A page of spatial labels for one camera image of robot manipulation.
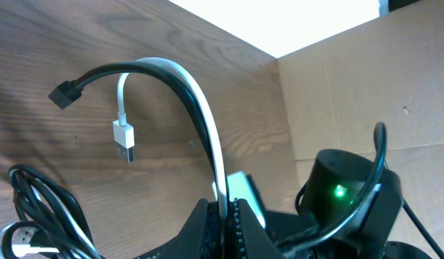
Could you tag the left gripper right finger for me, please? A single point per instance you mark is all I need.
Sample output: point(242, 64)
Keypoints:
point(245, 236)

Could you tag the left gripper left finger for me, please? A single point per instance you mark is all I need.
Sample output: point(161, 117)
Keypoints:
point(199, 238)

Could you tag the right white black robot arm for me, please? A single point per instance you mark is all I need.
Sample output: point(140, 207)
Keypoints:
point(346, 209)

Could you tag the cardboard wall panel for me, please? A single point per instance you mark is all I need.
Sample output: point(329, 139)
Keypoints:
point(388, 70)

